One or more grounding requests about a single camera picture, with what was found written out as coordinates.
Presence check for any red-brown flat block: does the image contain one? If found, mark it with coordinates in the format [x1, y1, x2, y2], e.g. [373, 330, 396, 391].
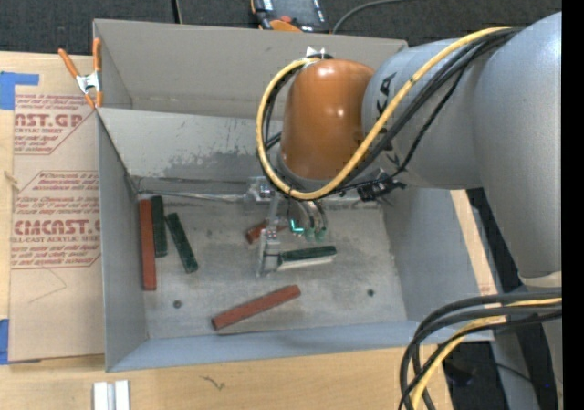
[245, 220, 288, 246]
[210, 284, 303, 332]
[139, 198, 159, 292]

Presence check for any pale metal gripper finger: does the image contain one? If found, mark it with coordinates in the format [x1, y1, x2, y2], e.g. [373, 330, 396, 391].
[266, 237, 283, 274]
[255, 229, 272, 279]

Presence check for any black cylinder on white bracket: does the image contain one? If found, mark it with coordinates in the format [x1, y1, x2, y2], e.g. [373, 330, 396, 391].
[357, 173, 408, 207]

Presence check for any brown cardboard board red print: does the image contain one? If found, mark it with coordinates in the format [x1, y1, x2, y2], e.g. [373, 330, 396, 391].
[0, 50, 107, 366]

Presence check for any grey metal bin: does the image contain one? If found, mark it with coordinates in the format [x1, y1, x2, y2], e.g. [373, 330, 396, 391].
[92, 18, 498, 373]

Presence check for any dark green flat block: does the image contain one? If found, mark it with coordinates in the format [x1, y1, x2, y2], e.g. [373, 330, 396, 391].
[165, 212, 200, 275]
[276, 245, 339, 272]
[151, 195, 170, 258]

